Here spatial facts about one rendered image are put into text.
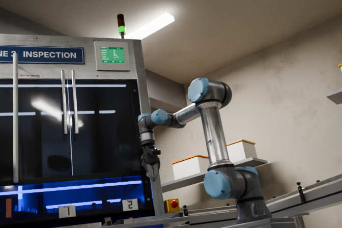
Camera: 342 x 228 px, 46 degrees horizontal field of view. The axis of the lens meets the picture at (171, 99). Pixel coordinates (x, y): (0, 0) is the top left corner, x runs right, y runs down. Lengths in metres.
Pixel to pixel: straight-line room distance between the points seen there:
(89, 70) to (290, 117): 3.02
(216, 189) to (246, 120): 3.62
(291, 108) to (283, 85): 0.32
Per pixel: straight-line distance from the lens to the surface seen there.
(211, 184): 1.68
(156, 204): 2.36
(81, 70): 2.55
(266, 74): 5.26
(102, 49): 2.63
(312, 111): 4.93
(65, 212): 2.27
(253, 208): 1.74
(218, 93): 1.80
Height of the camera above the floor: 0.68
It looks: 22 degrees up
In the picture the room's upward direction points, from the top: 9 degrees counter-clockwise
